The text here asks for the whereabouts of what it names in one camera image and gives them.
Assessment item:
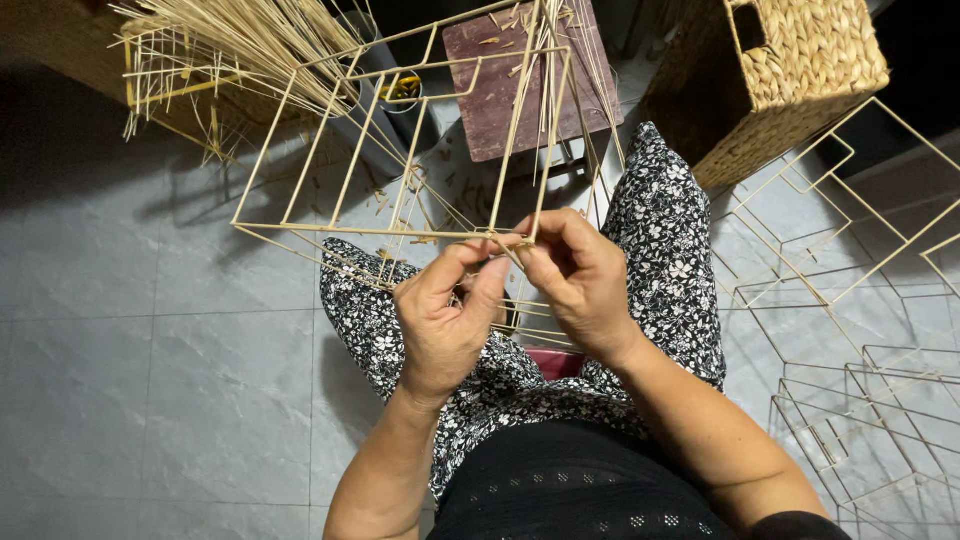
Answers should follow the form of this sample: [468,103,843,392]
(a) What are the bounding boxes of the large cream wire frame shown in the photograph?
[708,96,960,310]

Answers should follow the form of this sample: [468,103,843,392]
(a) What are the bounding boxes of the person's right hand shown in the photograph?
[513,208,648,370]

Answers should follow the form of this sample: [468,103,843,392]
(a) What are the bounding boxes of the grey plastic tube container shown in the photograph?
[328,10,444,179]

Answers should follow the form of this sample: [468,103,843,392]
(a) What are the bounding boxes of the stack of cream wire frames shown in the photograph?
[771,343,960,540]

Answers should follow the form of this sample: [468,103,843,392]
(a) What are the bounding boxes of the yellow handled tool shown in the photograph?
[378,75,423,103]

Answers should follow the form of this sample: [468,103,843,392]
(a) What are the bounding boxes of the red plastic stool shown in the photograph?
[523,345,588,381]

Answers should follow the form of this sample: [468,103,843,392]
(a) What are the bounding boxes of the yellow wire frame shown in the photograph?
[122,18,250,163]

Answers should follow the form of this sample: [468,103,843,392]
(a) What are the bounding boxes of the dark red wooden stool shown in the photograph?
[441,0,625,165]

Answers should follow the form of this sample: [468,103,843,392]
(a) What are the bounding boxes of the black knit shirt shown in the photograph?
[426,418,854,540]

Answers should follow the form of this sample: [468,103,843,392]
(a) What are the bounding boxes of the woven straw basket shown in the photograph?
[639,0,892,190]

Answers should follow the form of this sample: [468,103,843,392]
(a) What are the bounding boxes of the person's left hand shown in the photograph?
[393,235,526,408]

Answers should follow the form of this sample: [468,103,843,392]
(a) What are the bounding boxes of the straw scraps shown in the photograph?
[358,146,500,264]

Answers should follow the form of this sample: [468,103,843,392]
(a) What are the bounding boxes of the straw weaving strands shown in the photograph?
[489,0,625,273]

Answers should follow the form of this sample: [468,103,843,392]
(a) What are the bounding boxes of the cream wire basket frame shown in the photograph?
[230,0,625,348]

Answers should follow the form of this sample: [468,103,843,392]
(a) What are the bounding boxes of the bundle of loose straw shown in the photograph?
[108,0,376,165]

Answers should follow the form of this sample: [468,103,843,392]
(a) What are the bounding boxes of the floral black white trousers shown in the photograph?
[319,121,729,505]

